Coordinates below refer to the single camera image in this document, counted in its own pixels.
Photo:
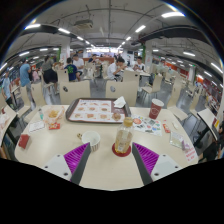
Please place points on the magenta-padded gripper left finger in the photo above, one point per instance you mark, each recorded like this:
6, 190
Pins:
77, 157

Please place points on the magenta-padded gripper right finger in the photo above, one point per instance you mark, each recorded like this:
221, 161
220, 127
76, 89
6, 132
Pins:
146, 158

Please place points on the clear tea bottle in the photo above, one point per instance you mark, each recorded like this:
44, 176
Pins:
124, 138

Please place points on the flat round red coaster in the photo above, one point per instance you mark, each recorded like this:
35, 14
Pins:
120, 154

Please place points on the colourful printed flyer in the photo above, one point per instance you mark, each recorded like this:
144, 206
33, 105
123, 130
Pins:
148, 126

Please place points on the crumpled clear plastic wrapper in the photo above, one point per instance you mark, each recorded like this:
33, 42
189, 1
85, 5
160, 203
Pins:
176, 139

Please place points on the small red sauce packet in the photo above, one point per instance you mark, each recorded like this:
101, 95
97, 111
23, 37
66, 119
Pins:
166, 128
54, 126

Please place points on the small white tissue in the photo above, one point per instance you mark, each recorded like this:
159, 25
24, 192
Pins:
175, 125

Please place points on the white notice sticker, red print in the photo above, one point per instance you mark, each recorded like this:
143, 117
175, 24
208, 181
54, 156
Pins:
190, 153

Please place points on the clear plastic bag with food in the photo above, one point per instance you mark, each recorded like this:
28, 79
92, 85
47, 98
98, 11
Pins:
53, 115

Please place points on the brown food tray, paper liner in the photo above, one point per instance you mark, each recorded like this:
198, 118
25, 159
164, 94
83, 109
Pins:
95, 111

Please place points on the red paper cup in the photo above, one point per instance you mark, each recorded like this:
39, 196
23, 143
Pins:
155, 109

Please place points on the white paper card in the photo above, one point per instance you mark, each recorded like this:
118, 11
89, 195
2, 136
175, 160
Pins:
36, 126

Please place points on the crumpled white napkin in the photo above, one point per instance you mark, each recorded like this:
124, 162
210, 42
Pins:
119, 102

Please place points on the beige canteen chair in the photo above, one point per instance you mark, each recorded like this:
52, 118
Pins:
125, 91
75, 92

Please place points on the person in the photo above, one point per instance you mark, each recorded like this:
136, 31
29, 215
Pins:
6, 88
25, 75
71, 70
49, 73
139, 65
79, 63
113, 70
213, 148

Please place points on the group of beige canteen chairs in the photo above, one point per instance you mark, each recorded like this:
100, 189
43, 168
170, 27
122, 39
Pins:
155, 86

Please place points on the neighbouring canteen table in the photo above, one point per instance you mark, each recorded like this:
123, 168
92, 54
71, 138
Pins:
6, 121
207, 118

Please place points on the ceiling air conditioning unit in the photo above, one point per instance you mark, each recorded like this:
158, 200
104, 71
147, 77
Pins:
83, 23

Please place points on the group of ceiling strip lights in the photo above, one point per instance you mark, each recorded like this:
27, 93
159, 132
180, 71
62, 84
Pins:
172, 14

